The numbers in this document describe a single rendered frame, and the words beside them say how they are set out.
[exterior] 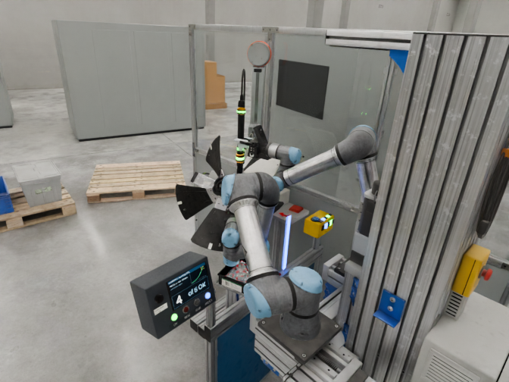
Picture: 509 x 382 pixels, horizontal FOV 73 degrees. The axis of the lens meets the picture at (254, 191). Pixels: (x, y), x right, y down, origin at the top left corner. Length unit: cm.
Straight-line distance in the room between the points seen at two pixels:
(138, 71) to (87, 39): 98
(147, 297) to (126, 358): 151
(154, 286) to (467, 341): 95
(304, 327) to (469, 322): 51
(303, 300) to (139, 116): 645
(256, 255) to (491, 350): 73
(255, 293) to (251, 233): 21
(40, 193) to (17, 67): 948
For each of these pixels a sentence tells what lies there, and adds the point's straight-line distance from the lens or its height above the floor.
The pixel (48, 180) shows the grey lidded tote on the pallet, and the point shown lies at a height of 43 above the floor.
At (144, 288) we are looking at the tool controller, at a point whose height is 125.
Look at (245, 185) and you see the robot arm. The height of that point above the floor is 149.
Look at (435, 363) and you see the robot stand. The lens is 122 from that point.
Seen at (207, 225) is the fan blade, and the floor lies 103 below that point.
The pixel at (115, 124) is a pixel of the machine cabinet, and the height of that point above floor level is 27.
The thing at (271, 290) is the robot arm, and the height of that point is 125.
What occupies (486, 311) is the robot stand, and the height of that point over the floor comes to 123.
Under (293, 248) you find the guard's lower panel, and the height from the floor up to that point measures 46.
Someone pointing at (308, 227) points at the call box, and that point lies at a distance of 197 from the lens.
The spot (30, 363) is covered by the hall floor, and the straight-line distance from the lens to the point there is 288.
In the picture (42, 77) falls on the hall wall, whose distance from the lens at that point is 1370.
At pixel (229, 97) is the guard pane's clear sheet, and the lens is 286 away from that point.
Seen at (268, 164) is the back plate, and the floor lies 126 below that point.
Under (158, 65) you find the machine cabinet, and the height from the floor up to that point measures 134.
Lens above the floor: 201
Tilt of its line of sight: 25 degrees down
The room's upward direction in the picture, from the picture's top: 3 degrees clockwise
